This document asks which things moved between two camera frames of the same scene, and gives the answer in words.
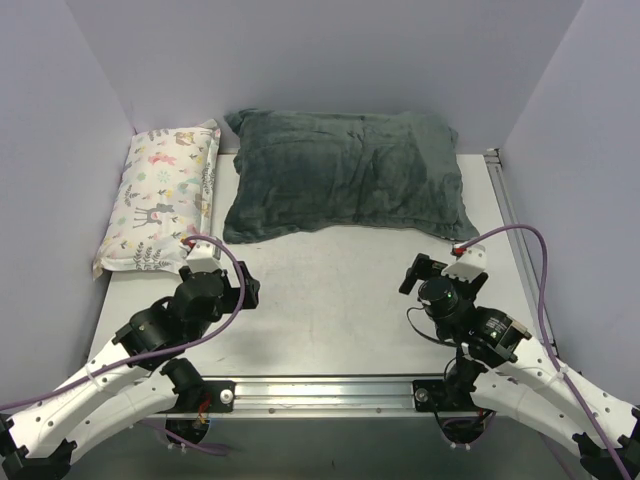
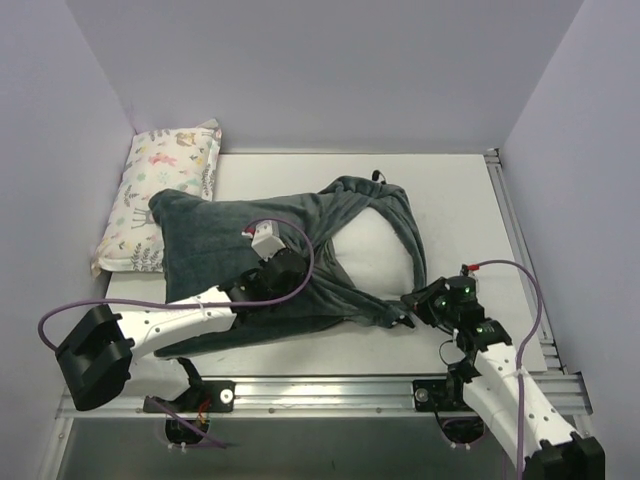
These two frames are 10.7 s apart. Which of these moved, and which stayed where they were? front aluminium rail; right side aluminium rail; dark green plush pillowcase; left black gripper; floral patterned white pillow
Moved: left black gripper; dark green plush pillowcase
Stayed: front aluminium rail; right side aluminium rail; floral patterned white pillow
